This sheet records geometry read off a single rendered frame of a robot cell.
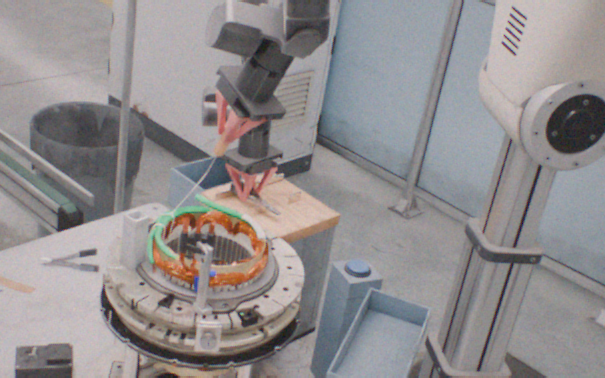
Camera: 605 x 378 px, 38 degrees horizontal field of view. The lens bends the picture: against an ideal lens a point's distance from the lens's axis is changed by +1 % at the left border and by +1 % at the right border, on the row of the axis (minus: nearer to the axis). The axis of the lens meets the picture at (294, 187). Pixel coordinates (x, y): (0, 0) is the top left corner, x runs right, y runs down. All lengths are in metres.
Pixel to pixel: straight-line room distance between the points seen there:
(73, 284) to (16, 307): 0.13
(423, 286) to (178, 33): 1.55
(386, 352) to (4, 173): 1.31
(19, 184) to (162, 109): 1.90
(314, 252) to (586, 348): 1.97
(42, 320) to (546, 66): 1.07
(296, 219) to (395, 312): 0.28
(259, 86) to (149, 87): 3.03
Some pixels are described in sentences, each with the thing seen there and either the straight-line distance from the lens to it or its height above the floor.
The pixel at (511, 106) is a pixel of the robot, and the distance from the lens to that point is 1.35.
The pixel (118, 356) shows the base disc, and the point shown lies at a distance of 1.69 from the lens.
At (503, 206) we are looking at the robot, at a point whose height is 1.25.
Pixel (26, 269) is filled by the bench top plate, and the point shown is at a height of 0.78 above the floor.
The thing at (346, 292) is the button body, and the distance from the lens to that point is 1.57.
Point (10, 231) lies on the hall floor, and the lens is 3.56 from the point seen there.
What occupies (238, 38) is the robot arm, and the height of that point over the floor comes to 1.51.
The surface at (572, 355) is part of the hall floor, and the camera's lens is 3.45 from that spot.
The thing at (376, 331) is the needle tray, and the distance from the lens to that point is 1.47.
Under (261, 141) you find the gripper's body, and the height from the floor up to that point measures 1.21.
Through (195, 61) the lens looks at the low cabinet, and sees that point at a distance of 3.94.
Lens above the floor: 1.88
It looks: 28 degrees down
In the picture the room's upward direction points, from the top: 10 degrees clockwise
